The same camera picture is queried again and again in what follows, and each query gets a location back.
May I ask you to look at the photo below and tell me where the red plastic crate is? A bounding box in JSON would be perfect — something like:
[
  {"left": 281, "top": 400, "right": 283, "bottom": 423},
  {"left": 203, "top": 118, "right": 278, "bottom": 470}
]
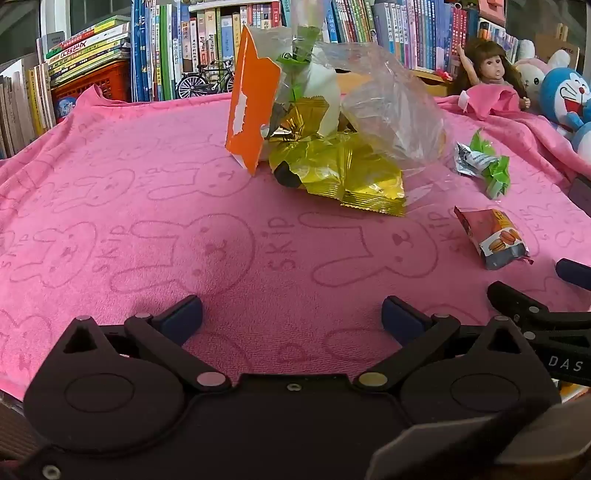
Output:
[{"left": 51, "top": 60, "right": 133, "bottom": 126}]

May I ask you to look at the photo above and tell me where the clear plastic bag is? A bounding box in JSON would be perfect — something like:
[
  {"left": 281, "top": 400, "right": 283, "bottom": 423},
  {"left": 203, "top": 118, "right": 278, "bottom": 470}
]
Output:
[{"left": 314, "top": 41, "right": 452, "bottom": 188}]

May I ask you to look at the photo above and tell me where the row of blue green books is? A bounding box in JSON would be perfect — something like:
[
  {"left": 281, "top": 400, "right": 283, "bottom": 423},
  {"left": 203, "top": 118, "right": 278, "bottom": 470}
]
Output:
[{"left": 130, "top": 0, "right": 283, "bottom": 103}]

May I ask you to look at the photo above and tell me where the pink white bunny plush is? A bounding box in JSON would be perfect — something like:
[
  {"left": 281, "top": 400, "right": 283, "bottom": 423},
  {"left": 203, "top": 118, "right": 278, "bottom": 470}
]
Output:
[{"left": 512, "top": 39, "right": 573, "bottom": 115}]

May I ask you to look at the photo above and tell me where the model bicycle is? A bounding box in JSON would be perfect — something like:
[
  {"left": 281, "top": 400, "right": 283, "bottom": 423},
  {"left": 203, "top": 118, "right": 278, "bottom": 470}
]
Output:
[{"left": 175, "top": 58, "right": 236, "bottom": 100}]

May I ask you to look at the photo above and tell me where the short row of thin books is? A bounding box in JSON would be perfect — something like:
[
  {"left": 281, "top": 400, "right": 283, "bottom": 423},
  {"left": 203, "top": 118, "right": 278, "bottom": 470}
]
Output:
[{"left": 478, "top": 18, "right": 521, "bottom": 65}]

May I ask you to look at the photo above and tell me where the green silver candy wrapper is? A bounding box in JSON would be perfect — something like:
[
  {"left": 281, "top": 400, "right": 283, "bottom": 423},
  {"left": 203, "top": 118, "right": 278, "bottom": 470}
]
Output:
[{"left": 454, "top": 129, "right": 512, "bottom": 200}]

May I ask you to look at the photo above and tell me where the large blue cat plush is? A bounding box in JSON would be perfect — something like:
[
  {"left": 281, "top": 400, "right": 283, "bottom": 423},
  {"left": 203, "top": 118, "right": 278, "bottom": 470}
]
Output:
[{"left": 539, "top": 67, "right": 591, "bottom": 139}]

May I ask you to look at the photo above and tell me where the brown cardboard piece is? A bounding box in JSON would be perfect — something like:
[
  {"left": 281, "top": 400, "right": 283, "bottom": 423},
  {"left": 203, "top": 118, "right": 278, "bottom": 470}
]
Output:
[{"left": 534, "top": 23, "right": 581, "bottom": 70}]

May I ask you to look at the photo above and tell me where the yellow green snack packet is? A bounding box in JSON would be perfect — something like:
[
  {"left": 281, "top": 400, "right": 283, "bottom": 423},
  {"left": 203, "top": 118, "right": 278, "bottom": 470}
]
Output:
[{"left": 269, "top": 131, "right": 408, "bottom": 217}]

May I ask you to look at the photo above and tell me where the wooden drawer box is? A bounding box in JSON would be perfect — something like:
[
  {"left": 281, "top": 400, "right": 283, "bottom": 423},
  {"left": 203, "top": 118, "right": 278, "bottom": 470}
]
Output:
[{"left": 410, "top": 69, "right": 457, "bottom": 97}]

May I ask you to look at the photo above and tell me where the red cookie snack wrapper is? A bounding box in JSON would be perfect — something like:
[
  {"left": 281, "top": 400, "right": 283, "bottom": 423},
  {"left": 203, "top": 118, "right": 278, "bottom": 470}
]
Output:
[{"left": 454, "top": 206, "right": 534, "bottom": 271}]

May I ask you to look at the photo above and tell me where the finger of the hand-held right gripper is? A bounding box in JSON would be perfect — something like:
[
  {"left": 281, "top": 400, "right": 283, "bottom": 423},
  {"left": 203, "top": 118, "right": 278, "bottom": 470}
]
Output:
[
  {"left": 555, "top": 257, "right": 591, "bottom": 284},
  {"left": 487, "top": 281, "right": 591, "bottom": 331}
]

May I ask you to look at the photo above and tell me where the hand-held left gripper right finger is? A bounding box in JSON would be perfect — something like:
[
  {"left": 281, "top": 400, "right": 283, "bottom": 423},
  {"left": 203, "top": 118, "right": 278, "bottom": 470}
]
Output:
[{"left": 353, "top": 296, "right": 536, "bottom": 393}]

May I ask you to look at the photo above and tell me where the stack of flat books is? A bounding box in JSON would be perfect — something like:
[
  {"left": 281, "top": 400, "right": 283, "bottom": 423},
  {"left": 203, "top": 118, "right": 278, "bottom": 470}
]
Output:
[{"left": 44, "top": 15, "right": 133, "bottom": 87}]

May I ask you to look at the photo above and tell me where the pink cardboard box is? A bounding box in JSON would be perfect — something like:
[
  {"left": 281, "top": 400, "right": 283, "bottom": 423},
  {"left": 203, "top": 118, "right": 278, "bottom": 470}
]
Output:
[{"left": 477, "top": 0, "right": 507, "bottom": 25}]

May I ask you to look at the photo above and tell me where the brown haired doll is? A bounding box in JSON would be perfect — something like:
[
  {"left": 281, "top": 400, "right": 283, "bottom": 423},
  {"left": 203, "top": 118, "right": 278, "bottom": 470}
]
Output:
[{"left": 449, "top": 38, "right": 533, "bottom": 112}]

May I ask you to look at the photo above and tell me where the shredded green plastic wrapper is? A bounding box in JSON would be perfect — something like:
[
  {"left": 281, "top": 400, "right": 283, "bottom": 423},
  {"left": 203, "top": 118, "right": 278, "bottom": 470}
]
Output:
[{"left": 276, "top": 25, "right": 322, "bottom": 100}]

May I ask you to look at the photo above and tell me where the pink bunny print towel blanket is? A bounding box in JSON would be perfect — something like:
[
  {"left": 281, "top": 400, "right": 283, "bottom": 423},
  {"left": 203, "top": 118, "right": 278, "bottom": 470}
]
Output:
[{"left": 0, "top": 85, "right": 591, "bottom": 402}]

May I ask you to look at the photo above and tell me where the small blue cat plush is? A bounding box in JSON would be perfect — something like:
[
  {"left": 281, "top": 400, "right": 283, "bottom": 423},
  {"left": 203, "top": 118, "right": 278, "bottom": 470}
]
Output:
[{"left": 570, "top": 126, "right": 591, "bottom": 163}]

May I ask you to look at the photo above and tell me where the torn orange paper packet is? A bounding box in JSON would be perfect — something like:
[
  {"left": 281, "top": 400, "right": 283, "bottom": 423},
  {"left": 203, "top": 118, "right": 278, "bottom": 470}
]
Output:
[{"left": 225, "top": 25, "right": 283, "bottom": 176}]

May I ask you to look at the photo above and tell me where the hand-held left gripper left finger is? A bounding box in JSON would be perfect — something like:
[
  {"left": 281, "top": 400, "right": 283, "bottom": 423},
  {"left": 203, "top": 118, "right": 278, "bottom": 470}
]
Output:
[{"left": 55, "top": 295, "right": 232, "bottom": 393}]

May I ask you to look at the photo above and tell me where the crumpled gold foil wrapper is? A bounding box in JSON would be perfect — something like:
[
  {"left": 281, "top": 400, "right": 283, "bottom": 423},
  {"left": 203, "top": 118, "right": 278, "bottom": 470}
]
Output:
[{"left": 270, "top": 96, "right": 332, "bottom": 141}]

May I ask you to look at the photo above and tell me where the row of pale upright books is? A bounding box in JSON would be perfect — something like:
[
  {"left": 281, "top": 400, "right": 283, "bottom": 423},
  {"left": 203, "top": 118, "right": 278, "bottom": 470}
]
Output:
[{"left": 0, "top": 54, "right": 60, "bottom": 158}]

